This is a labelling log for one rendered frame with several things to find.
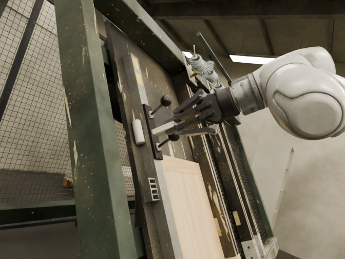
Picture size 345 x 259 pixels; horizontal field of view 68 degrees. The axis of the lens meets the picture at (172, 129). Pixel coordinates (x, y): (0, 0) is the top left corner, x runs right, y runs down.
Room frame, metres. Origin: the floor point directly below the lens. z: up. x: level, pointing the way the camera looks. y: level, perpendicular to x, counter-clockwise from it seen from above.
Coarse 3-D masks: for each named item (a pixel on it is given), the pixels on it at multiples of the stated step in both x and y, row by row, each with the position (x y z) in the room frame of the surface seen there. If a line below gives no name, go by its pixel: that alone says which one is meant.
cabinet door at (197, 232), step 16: (176, 160) 1.04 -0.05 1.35; (176, 176) 1.00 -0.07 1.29; (192, 176) 1.15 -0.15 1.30; (176, 192) 0.95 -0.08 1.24; (192, 192) 1.09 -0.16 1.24; (176, 208) 0.91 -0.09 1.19; (192, 208) 1.03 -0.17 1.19; (208, 208) 1.19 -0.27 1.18; (176, 224) 0.87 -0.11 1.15; (192, 224) 0.98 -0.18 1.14; (208, 224) 1.13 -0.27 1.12; (192, 240) 0.94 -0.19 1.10; (208, 240) 1.07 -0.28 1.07; (192, 256) 0.90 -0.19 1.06; (208, 256) 1.02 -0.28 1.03
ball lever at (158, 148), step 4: (168, 136) 0.77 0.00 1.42; (172, 136) 0.76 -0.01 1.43; (176, 136) 0.76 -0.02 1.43; (168, 140) 0.80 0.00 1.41; (172, 140) 0.77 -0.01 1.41; (176, 140) 0.77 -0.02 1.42; (156, 144) 0.85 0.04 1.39; (160, 144) 0.84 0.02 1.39; (156, 148) 0.85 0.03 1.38; (160, 148) 0.85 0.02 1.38
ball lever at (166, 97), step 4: (164, 96) 0.80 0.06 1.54; (168, 96) 0.80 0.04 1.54; (160, 100) 0.81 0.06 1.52; (164, 100) 0.80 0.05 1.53; (168, 100) 0.80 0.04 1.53; (160, 104) 0.83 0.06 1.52; (164, 104) 0.80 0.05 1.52; (168, 104) 0.80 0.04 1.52; (156, 108) 0.85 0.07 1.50; (148, 112) 0.89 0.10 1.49; (152, 112) 0.87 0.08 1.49; (152, 116) 0.88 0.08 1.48
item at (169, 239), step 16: (128, 64) 0.94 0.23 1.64; (128, 80) 0.93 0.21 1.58; (144, 96) 0.93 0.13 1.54; (144, 128) 0.87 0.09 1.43; (144, 144) 0.86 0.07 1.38; (144, 160) 0.85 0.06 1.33; (160, 160) 0.87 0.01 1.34; (160, 176) 0.83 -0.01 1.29; (160, 192) 0.80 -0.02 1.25; (160, 208) 0.80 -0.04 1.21; (160, 224) 0.79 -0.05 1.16; (160, 240) 0.78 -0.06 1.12; (176, 240) 0.79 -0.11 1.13; (176, 256) 0.76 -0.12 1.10
